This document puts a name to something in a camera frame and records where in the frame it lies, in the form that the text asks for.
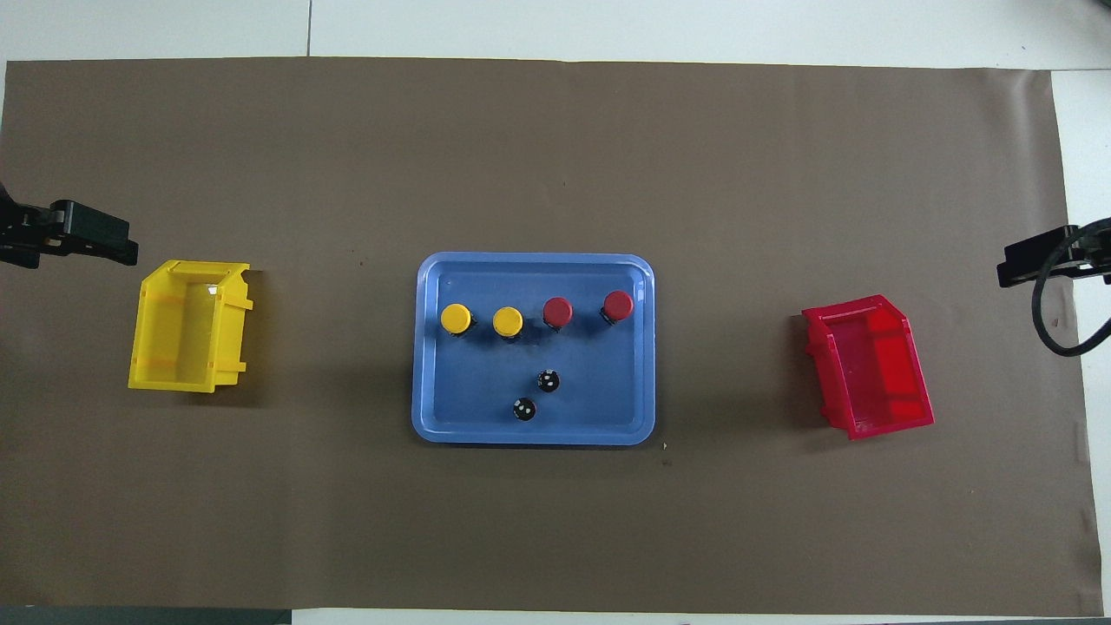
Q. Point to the yellow plastic bin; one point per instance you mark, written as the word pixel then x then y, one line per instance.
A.
pixel 178 338

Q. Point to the brown table mat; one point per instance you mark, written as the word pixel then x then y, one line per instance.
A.
pixel 555 156

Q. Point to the red push button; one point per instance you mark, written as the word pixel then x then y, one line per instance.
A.
pixel 557 312
pixel 618 305

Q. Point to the black cylinder button base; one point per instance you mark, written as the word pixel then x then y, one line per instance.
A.
pixel 523 409
pixel 548 379

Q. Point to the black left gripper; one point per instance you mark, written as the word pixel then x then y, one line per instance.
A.
pixel 26 227

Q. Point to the yellow push button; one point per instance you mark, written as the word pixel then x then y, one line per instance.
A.
pixel 508 322
pixel 456 319

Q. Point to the red plastic bin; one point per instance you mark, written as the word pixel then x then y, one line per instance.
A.
pixel 877 382

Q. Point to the blue plastic tray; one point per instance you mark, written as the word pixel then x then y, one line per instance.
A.
pixel 599 408

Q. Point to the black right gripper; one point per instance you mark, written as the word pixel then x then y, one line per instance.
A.
pixel 1095 252

